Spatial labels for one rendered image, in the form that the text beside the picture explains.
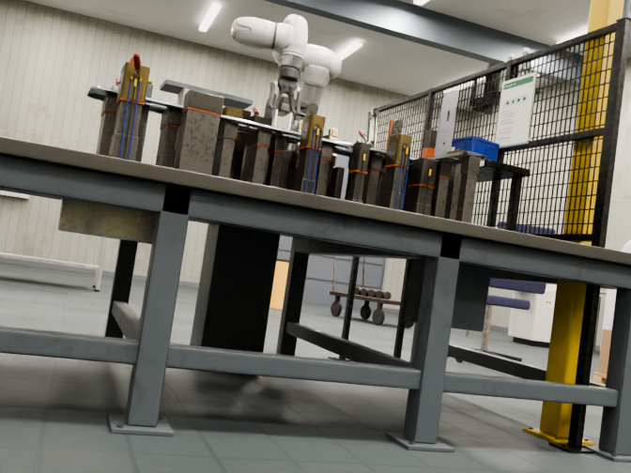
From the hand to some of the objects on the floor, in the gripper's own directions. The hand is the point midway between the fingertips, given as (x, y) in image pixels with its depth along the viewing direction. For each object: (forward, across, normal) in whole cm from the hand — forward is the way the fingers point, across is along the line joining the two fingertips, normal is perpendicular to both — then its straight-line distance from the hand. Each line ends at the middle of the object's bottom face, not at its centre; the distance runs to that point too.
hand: (282, 121), depth 263 cm
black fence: (+104, -103, -30) cm, 150 cm away
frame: (+104, 0, -10) cm, 105 cm away
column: (+105, -15, -76) cm, 130 cm away
